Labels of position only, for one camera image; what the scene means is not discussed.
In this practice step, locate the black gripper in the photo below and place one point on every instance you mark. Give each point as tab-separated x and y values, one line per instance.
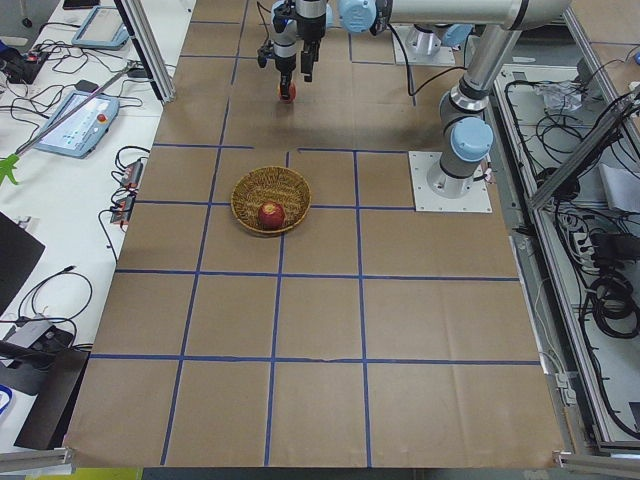
311	29
285	66

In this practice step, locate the yellow-red apple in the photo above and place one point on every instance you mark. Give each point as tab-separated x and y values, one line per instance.
287	95

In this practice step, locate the woven wicker basket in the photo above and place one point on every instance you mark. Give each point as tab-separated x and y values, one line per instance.
271	185

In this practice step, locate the dark red apple in basket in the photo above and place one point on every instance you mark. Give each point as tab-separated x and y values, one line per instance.
271	216

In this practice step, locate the teach pendant far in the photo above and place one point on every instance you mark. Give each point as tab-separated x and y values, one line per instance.
103	28

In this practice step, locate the teach pendant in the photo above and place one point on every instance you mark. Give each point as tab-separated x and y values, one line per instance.
103	28
80	134

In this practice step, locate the teach pendant near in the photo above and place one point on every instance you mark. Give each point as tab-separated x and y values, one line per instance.
80	134

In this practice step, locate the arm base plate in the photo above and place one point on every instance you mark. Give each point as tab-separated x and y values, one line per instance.
421	48
435	191

